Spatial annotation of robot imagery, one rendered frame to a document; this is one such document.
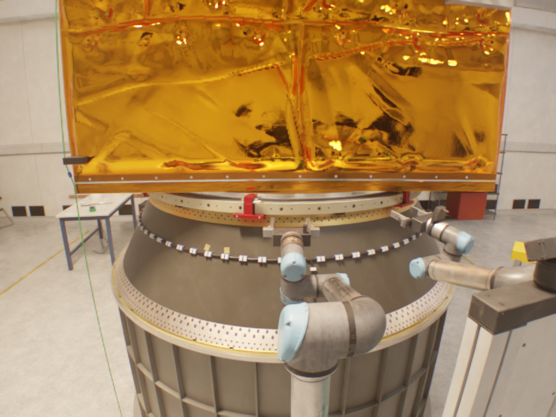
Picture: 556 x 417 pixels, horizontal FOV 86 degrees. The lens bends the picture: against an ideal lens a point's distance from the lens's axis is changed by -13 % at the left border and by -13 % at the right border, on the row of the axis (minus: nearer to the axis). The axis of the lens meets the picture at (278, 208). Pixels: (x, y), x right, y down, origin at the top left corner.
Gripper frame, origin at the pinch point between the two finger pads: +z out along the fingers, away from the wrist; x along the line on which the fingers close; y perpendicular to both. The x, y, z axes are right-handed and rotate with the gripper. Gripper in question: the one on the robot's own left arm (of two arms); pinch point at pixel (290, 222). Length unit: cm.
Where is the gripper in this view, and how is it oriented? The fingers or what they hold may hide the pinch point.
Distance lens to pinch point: 126.7
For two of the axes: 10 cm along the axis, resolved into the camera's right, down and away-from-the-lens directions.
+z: 0.0, -4.2, 9.1
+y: 0.0, -9.1, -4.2
